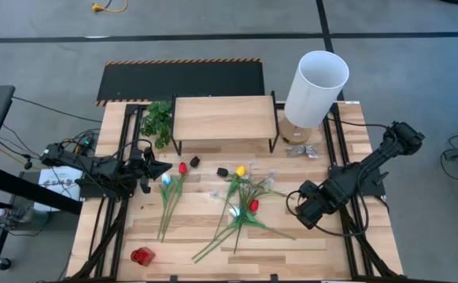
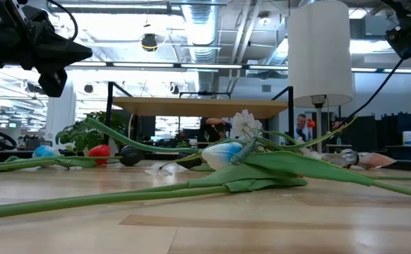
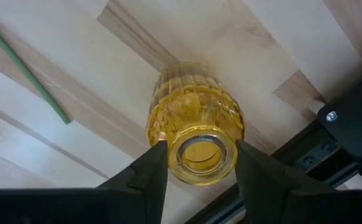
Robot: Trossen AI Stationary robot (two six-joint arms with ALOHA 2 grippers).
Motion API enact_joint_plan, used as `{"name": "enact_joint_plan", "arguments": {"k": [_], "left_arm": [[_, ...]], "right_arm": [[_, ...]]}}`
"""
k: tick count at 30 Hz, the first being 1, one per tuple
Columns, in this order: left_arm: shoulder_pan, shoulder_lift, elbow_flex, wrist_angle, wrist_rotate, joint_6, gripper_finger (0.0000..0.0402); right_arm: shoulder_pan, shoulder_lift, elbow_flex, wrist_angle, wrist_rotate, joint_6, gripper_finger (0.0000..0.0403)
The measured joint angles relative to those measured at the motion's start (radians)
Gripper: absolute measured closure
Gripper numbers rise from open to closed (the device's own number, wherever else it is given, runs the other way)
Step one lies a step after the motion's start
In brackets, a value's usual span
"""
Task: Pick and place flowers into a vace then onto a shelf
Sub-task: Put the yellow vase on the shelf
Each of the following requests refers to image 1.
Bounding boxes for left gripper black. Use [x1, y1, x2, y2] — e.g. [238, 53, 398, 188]
[128, 145, 174, 194]

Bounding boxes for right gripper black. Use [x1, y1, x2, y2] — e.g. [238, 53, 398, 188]
[294, 179, 334, 231]

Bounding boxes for white blue artificial tulip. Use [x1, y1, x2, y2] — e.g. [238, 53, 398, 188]
[191, 206, 241, 261]
[157, 172, 173, 239]

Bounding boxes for red artificial tulip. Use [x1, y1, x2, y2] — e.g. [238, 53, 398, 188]
[157, 161, 189, 241]
[194, 199, 260, 263]

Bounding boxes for black artificial tulip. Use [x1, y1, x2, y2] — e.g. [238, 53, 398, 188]
[216, 167, 289, 197]
[160, 156, 201, 241]

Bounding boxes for white blossom artificial spray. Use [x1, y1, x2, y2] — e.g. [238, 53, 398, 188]
[209, 167, 279, 255]

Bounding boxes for red glass vase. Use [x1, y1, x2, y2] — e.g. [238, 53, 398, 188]
[130, 246, 157, 267]

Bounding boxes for wooden shelf with black legs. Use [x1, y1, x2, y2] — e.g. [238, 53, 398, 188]
[170, 90, 280, 156]

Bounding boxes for green leafy sprig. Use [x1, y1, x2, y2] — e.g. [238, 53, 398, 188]
[139, 100, 175, 150]

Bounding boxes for clear crumpled plastic wrapper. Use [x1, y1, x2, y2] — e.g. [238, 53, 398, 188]
[285, 144, 319, 160]

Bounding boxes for black hazard striped floor mat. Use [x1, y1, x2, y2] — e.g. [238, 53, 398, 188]
[95, 57, 266, 107]

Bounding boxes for white printed cardboard box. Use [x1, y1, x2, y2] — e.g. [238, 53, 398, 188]
[33, 165, 85, 213]

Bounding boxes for white shade table lamp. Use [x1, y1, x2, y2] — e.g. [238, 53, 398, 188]
[278, 50, 350, 145]

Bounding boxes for small electronics clutter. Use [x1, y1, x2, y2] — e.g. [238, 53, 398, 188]
[4, 204, 33, 229]

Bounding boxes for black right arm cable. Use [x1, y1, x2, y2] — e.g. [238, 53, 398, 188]
[285, 188, 371, 238]

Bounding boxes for black aluminium mounting frame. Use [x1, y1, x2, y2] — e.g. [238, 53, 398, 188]
[66, 102, 146, 282]
[322, 101, 405, 281]

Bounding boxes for thin black cable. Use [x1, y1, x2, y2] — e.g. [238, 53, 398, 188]
[325, 113, 390, 130]

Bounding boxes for black floor cable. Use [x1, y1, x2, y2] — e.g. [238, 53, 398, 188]
[11, 95, 103, 123]

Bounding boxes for yellow plug extension cable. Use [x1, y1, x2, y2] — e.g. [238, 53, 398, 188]
[90, 0, 129, 13]

